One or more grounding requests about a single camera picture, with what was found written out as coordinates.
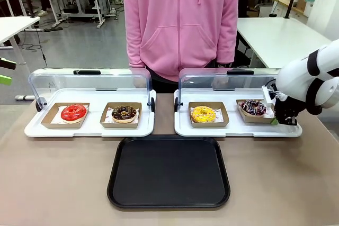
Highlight brown cardboard donut tray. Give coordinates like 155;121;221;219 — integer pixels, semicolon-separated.
100;102;142;129
188;101;230;128
236;99;276;124
41;102;91;129

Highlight white display tray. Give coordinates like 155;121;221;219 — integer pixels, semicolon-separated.
24;88;157;138
174;88;303;138

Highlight black floor cable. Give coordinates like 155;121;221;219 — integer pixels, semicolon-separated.
21;24;49;68

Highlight black serving tray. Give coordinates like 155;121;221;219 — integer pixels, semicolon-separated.
106;135;231;209

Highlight person's right hand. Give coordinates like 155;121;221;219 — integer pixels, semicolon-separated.
133;76;148;89

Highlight clear plastic display lid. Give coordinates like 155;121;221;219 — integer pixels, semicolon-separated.
178;67;283;113
28;68;153;112

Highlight person's left hand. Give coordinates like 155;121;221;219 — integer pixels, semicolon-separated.
211;77;227;89

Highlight red glazed donut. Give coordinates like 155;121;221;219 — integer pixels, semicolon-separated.
60;104;88;124

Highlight yellow donut with sprinkles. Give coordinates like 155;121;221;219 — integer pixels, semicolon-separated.
190;106;217;124

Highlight chocolate glazed donut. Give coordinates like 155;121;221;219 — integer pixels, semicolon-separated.
111;105;138;124

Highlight chocolate donut rainbow sprinkles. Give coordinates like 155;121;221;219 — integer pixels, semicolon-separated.
240;99;267;116

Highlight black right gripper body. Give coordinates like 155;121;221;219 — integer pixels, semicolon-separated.
273;95;299;126

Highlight large white table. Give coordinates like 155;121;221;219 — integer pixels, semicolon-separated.
236;17;333;69

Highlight person in pink hoodie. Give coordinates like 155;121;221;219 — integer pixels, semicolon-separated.
121;0;243;93

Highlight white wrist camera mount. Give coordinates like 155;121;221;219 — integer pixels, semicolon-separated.
261;85;276;106

